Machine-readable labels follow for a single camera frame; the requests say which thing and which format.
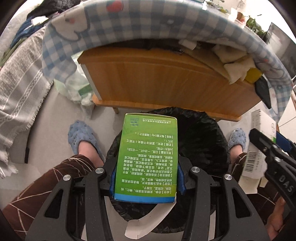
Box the right brown patterned leg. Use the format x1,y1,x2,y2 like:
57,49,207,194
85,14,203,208
230,152,281,225

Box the flat screen television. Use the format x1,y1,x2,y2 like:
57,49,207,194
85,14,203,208
263,23,296,78

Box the blue checkered tablecloth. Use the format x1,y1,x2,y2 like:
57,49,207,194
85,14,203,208
42,1,293,121

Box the brown patterned leg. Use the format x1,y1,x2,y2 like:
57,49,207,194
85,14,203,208
230,152,281,225
3,155,94,240

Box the blue clothes pile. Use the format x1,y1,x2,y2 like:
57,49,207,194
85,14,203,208
9,17,44,49

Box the white green box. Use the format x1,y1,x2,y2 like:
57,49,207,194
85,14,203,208
238,109,276,194

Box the green medicine box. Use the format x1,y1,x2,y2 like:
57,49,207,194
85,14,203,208
113,113,178,240

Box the black lined trash bin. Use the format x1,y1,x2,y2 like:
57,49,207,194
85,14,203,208
105,106,232,235

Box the black quilted jacket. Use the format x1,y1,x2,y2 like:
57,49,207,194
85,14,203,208
27,0,81,19

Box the grey covered sofa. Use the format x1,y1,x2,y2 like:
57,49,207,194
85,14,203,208
1,4,53,178

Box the left brown patterned leg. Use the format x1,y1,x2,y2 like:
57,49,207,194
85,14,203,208
3,155,94,240

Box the potted plant on cabinet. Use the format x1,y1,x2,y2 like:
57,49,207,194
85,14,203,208
246,17,266,39

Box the green white plastic bag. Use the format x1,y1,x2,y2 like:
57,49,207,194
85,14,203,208
54,51,95,119

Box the left blue fuzzy slipper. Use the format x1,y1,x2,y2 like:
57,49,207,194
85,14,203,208
68,120,105,163

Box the right blue fuzzy slipper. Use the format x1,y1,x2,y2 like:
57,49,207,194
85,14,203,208
228,128,246,159

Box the person's right hand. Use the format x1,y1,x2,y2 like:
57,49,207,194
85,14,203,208
265,197,286,240

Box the blue fuzzy slipper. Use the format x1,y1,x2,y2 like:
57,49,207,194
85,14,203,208
68,120,105,163
228,128,246,159

